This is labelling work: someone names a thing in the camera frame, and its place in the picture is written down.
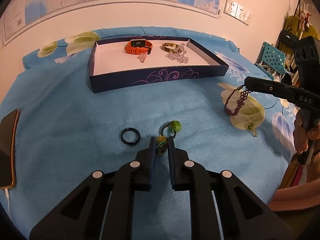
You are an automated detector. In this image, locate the white charging cable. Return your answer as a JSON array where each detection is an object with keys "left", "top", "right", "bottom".
[{"left": 4, "top": 188, "right": 12, "bottom": 215}]

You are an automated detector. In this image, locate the mustard yellow coat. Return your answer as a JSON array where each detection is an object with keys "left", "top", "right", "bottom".
[{"left": 284, "top": 15, "right": 319, "bottom": 39}]

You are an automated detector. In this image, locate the yellow black bangle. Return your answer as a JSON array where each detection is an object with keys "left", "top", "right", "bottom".
[{"left": 160, "top": 42, "right": 179, "bottom": 53}]

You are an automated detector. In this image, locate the dark blue shallow box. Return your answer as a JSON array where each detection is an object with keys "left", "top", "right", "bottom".
[{"left": 88, "top": 36, "right": 229, "bottom": 93}]

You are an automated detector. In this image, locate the pink translucent hair clip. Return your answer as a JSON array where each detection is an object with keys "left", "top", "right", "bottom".
[{"left": 137, "top": 53, "right": 148, "bottom": 63}]

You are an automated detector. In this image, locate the teal perforated storage rack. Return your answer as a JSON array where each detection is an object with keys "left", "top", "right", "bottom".
[{"left": 255, "top": 42, "right": 290, "bottom": 82}]

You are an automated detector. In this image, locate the blue floral bed sheet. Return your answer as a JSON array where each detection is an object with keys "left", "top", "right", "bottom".
[{"left": 1, "top": 27, "right": 296, "bottom": 237}]

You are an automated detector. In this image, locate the black handbag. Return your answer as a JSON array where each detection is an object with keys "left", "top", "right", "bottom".
[{"left": 278, "top": 28, "right": 298, "bottom": 50}]

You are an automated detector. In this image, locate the dark red beaded bracelet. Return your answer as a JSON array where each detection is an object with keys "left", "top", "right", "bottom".
[{"left": 224, "top": 86, "right": 252, "bottom": 116}]

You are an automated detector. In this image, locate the green gold chain pendant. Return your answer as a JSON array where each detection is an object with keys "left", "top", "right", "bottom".
[{"left": 247, "top": 122, "right": 257, "bottom": 137}]

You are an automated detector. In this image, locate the white wall socket panel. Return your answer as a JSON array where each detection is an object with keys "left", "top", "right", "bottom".
[{"left": 223, "top": 0, "right": 252, "bottom": 25}]

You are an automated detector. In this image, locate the black ring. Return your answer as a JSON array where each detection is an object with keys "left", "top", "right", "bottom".
[{"left": 120, "top": 127, "right": 141, "bottom": 146}]

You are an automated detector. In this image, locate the orange smartwatch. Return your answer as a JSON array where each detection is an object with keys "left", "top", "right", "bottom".
[{"left": 125, "top": 38, "right": 153, "bottom": 55}]

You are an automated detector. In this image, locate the clear crystal bead bracelet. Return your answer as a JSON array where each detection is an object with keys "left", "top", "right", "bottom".
[{"left": 164, "top": 43, "right": 190, "bottom": 64}]

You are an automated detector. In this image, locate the green stone bead ring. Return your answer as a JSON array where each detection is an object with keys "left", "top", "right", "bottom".
[{"left": 159, "top": 120, "right": 182, "bottom": 138}]

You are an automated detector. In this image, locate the smartphone with gold edge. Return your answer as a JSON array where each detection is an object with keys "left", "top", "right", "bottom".
[{"left": 0, "top": 109, "right": 20, "bottom": 190}]

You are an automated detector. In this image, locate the right hand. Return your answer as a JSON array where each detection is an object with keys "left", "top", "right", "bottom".
[{"left": 293, "top": 111, "right": 320, "bottom": 154}]

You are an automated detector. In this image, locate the yellow green bead ring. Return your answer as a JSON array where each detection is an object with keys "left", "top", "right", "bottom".
[{"left": 156, "top": 134, "right": 168, "bottom": 155}]

